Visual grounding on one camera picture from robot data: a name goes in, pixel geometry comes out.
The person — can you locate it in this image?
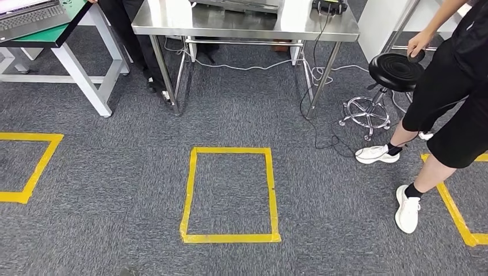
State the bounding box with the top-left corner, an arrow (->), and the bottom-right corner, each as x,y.
87,0 -> 174,104
355,0 -> 488,234

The stainless steel workbench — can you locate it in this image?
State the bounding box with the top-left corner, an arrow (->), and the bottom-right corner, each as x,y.
381,0 -> 439,52
131,0 -> 360,119

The white floor cable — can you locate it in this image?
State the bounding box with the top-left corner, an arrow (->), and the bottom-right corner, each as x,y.
163,36 -> 409,115

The black remote controller with screen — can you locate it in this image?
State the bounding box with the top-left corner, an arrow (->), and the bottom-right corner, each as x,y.
311,0 -> 348,16

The green top table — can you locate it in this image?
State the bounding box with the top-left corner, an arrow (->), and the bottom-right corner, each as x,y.
0,0 -> 131,118

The person's hand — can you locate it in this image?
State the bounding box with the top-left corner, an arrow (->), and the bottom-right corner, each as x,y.
407,30 -> 436,58

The black controller cable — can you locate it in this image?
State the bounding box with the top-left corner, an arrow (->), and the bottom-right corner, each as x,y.
299,13 -> 470,159

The small black round object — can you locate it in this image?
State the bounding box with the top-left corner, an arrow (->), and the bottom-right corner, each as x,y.
407,49 -> 426,64

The white cabinet panel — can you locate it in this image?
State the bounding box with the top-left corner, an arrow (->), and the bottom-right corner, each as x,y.
357,0 -> 471,64

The black round stool chrome base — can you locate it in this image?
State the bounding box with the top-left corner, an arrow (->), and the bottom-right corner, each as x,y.
338,52 -> 426,141

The grey laptop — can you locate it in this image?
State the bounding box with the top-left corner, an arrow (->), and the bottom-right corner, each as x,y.
0,0 -> 73,43

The yellow floor tape square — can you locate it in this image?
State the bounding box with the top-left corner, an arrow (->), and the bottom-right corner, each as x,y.
179,146 -> 282,244
420,152 -> 488,248
0,132 -> 64,205

